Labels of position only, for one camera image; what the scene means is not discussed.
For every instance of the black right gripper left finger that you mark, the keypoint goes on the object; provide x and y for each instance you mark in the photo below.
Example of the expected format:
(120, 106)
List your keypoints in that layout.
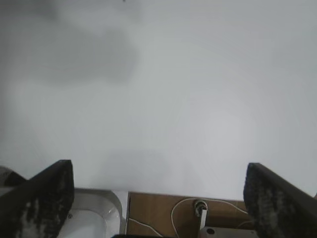
(37, 205)

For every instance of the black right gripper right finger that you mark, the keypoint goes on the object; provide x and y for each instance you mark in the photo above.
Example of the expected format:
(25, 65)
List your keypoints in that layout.
(277, 208)

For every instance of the grey metal block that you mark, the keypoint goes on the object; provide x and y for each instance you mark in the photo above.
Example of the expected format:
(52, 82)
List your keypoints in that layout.
(227, 233)

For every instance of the white plastic tray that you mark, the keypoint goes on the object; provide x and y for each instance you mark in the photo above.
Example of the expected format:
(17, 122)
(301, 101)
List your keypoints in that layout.
(94, 218)

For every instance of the brown wooden board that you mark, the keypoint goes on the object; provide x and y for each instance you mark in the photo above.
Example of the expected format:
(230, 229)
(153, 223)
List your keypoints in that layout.
(153, 208)

